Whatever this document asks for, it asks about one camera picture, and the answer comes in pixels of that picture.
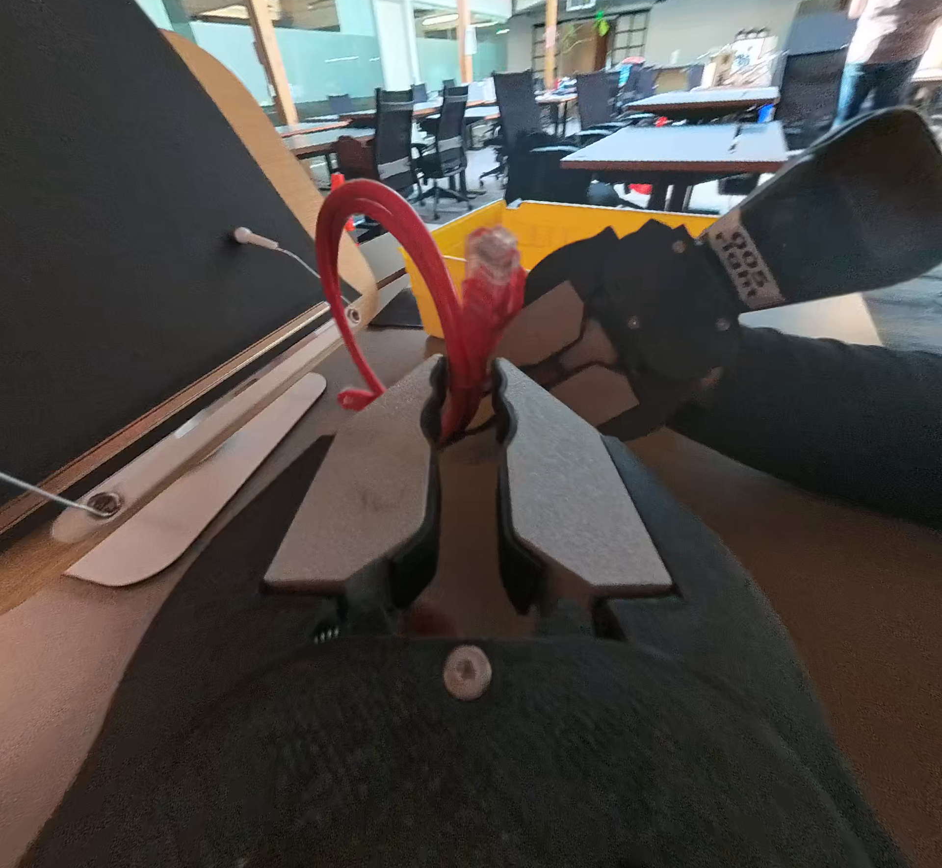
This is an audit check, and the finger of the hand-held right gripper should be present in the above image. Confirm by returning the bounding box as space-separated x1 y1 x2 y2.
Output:
547 338 640 431
514 283 591 370

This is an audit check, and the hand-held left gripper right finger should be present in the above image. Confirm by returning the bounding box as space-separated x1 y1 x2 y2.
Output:
493 358 674 615

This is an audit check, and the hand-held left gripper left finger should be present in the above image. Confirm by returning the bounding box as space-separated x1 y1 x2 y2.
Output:
263 355 447 612

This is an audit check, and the red ethernet cable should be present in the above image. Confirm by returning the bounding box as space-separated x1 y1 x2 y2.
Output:
315 178 529 446

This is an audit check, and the yellow plastic bin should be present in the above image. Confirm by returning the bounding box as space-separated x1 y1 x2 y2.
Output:
399 199 721 339

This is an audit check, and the dark top office table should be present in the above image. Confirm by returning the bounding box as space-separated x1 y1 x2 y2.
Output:
561 121 792 213
624 86 781 122

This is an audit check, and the black flat pad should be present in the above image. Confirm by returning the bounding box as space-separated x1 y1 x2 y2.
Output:
368 289 425 330

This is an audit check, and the group of black office chairs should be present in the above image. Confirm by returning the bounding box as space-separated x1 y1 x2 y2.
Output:
327 66 851 218

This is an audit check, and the stack of cardboard boxes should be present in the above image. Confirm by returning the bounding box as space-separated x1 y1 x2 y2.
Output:
699 33 781 89

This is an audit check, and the black wooden book stand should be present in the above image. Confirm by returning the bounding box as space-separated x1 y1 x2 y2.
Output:
0 0 381 615

